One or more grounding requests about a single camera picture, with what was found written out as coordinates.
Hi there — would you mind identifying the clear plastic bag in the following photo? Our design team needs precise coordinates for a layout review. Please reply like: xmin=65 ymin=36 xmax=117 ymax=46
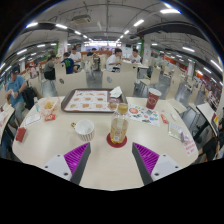
xmin=167 ymin=121 xmax=185 ymax=143

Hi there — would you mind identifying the clear bottle with yellow drink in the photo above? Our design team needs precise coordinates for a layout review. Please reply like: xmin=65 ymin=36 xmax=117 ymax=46
xmin=109 ymin=102 xmax=130 ymax=145

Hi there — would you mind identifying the white paper napkin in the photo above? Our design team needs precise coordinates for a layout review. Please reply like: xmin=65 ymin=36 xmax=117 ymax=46
xmin=109 ymin=85 xmax=124 ymax=99

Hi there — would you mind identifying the white sign with red print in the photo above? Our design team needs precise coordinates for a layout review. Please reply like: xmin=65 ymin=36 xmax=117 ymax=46
xmin=182 ymin=138 xmax=198 ymax=158

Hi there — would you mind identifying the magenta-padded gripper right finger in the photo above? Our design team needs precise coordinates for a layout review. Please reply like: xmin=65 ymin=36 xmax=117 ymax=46
xmin=131 ymin=142 xmax=183 ymax=186

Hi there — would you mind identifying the colourful printed paper flyer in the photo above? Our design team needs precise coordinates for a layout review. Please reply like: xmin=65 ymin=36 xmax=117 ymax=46
xmin=126 ymin=103 xmax=162 ymax=128

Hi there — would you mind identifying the white paper slip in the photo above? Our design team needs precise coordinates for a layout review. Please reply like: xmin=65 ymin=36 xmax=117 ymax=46
xmin=23 ymin=112 xmax=42 ymax=127

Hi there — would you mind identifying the group of beige chairs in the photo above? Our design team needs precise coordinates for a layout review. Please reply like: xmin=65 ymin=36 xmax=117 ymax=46
xmin=53 ymin=53 xmax=201 ymax=111

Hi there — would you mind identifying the group of ceiling lights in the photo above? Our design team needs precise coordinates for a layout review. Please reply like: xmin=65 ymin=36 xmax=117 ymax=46
xmin=0 ymin=6 xmax=224 ymax=88

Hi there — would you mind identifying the neighbouring table with paper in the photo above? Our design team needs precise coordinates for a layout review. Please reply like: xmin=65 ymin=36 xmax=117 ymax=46
xmin=0 ymin=103 xmax=16 ymax=136

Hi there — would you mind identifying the crumpled food wrapper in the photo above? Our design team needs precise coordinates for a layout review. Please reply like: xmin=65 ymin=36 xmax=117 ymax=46
xmin=37 ymin=97 xmax=62 ymax=122

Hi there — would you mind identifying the brown food tray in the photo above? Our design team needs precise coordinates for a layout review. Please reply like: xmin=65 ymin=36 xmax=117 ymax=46
xmin=60 ymin=88 xmax=128 ymax=114

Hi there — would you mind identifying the person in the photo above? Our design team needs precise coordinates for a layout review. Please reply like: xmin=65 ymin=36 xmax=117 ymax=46
xmin=60 ymin=52 xmax=76 ymax=75
xmin=105 ymin=48 xmax=123 ymax=73
xmin=196 ymin=116 xmax=224 ymax=162
xmin=86 ymin=47 xmax=98 ymax=57
xmin=128 ymin=48 xmax=143 ymax=64
xmin=43 ymin=54 xmax=58 ymax=81
xmin=4 ymin=65 xmax=28 ymax=124
xmin=68 ymin=47 xmax=83 ymax=66

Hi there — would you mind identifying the small red sauce packet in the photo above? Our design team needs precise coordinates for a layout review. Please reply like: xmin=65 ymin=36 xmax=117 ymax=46
xmin=159 ymin=113 xmax=170 ymax=125

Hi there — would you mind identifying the white neighbouring table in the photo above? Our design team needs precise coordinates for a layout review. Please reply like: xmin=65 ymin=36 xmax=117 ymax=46
xmin=195 ymin=102 xmax=219 ymax=129

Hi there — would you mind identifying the ceiling air conditioner unit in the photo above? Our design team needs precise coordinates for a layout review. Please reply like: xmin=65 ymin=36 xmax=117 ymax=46
xmin=70 ymin=14 xmax=92 ymax=25

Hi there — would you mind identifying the flat round red coaster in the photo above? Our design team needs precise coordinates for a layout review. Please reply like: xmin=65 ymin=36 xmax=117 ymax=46
xmin=106 ymin=132 xmax=128 ymax=149

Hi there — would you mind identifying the brown houndstooth mug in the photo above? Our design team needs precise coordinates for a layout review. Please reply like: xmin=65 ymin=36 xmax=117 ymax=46
xmin=70 ymin=119 xmax=96 ymax=142

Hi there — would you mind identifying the black backpack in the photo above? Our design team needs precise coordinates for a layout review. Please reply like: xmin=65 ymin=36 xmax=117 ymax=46
xmin=21 ymin=86 xmax=36 ymax=111

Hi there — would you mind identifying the red paper cup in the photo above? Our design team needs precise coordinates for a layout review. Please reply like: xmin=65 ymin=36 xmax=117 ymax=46
xmin=145 ymin=87 xmax=163 ymax=111

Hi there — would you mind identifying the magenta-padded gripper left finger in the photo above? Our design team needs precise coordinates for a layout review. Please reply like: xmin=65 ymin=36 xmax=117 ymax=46
xmin=42 ymin=142 xmax=92 ymax=186

